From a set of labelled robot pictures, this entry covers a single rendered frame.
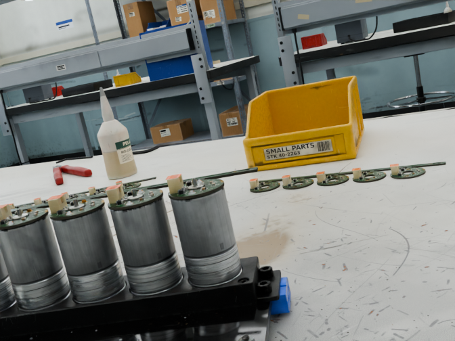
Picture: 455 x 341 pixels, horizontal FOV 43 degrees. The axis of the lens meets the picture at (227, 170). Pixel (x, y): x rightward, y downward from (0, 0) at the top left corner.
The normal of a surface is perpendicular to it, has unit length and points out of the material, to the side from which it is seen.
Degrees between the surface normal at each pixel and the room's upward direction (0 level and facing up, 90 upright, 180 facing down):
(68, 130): 90
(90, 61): 90
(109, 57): 90
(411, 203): 0
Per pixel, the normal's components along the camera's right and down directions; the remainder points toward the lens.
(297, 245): -0.20, -0.96
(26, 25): -0.39, 0.28
